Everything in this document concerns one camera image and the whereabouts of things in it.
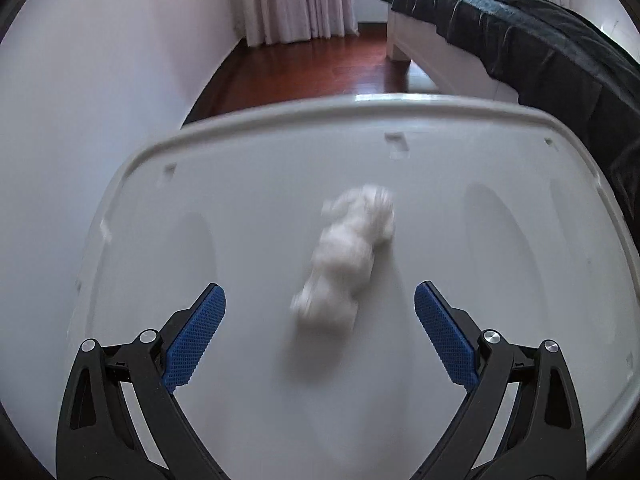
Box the white bed frame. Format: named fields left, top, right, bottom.
left=386, top=7, right=521, bottom=106

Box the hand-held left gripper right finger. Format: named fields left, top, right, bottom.
left=414, top=281, right=587, bottom=480

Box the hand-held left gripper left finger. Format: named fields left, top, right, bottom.
left=57, top=282, right=228, bottom=480

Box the white tissue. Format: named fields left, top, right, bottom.
left=291, top=185, right=397, bottom=333

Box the white pleated curtain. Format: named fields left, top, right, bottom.
left=222, top=0, right=361, bottom=46

